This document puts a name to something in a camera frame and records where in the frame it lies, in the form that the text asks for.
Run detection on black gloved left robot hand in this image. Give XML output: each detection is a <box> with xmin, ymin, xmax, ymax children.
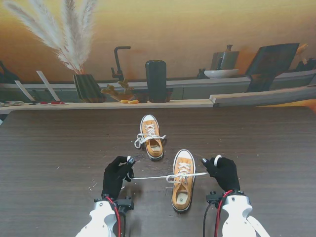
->
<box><xmin>101</xmin><ymin>155</ymin><xmax>136</xmax><ymax>200</ymax></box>

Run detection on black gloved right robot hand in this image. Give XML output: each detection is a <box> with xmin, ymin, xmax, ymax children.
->
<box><xmin>201</xmin><ymin>156</ymin><xmax>241</xmax><ymax>194</ymax></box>

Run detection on long white shoelace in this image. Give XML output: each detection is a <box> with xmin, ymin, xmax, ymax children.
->
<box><xmin>134</xmin><ymin>124</ymin><xmax>167</xmax><ymax>149</ymax></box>

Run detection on orange canvas sneaker with laces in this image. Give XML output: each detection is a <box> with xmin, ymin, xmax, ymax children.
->
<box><xmin>140</xmin><ymin>114</ymin><xmax>165</xmax><ymax>162</ymax></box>

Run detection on grey wooden plank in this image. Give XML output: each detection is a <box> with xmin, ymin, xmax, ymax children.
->
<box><xmin>209</xmin><ymin>85</ymin><xmax>316</xmax><ymax>107</ymax></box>

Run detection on yellow cactus ornament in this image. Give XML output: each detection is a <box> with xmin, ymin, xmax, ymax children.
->
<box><xmin>100</xmin><ymin>78</ymin><xmax>135</xmax><ymax>101</ymax></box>

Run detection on dark green ribbed vase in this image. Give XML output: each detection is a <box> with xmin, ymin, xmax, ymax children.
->
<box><xmin>73</xmin><ymin>73</ymin><xmax>107</xmax><ymax>103</ymax></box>

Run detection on dark low stand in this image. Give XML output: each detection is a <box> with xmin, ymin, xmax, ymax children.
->
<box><xmin>133</xmin><ymin>87</ymin><xmax>174</xmax><ymax>103</ymax></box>

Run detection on red flat strips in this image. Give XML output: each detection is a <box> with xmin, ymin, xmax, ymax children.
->
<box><xmin>37</xmin><ymin>101</ymin><xmax>68</xmax><ymax>106</ymax></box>

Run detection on white bowl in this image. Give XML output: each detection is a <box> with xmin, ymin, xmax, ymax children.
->
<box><xmin>203</xmin><ymin>69</ymin><xmax>239</xmax><ymax>79</ymax></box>

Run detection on black cylindrical canister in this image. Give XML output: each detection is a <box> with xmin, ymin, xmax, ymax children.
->
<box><xmin>145</xmin><ymin>60</ymin><xmax>167</xmax><ymax>103</ymax></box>

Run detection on long white slat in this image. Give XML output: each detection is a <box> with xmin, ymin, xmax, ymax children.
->
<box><xmin>36</xmin><ymin>71</ymin><xmax>61</xmax><ymax>101</ymax></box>

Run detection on grey metal pot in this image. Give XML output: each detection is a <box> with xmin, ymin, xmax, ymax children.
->
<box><xmin>210</xmin><ymin>44</ymin><xmax>240</xmax><ymax>71</ymax></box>

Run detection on black kitchen faucet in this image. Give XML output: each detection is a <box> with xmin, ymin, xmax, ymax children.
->
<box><xmin>110</xmin><ymin>45</ymin><xmax>132</xmax><ymax>79</ymax></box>

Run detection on short white slat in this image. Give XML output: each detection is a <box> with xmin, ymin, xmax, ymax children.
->
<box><xmin>14</xmin><ymin>80</ymin><xmax>36</xmax><ymax>102</ymax></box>

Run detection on white pampas grass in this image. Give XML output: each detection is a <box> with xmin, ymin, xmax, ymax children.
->
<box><xmin>2</xmin><ymin>0</ymin><xmax>99</xmax><ymax>75</ymax></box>

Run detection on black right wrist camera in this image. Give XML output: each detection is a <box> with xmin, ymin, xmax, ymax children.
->
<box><xmin>206</xmin><ymin>191</ymin><xmax>223</xmax><ymax>204</ymax></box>

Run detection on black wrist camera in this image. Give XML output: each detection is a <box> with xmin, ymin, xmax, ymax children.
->
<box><xmin>206</xmin><ymin>191</ymin><xmax>223</xmax><ymax>204</ymax></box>
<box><xmin>116</xmin><ymin>196</ymin><xmax>135</xmax><ymax>213</ymax></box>

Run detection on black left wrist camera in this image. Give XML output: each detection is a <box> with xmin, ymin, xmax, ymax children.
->
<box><xmin>116</xmin><ymin>196</ymin><xmax>135</xmax><ymax>213</ymax></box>

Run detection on red left arm cable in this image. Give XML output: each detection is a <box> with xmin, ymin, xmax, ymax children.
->
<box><xmin>105</xmin><ymin>196</ymin><xmax>121</xmax><ymax>237</ymax></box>

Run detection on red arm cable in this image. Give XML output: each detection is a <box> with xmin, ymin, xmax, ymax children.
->
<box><xmin>214</xmin><ymin>190</ymin><xmax>234</xmax><ymax>237</ymax></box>
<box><xmin>105</xmin><ymin>196</ymin><xmax>121</xmax><ymax>237</ymax></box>

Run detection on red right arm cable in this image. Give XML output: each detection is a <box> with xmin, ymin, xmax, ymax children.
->
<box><xmin>214</xmin><ymin>190</ymin><xmax>234</xmax><ymax>237</ymax></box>

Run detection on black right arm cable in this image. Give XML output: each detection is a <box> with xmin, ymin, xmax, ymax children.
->
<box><xmin>202</xmin><ymin>202</ymin><xmax>214</xmax><ymax>237</ymax></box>

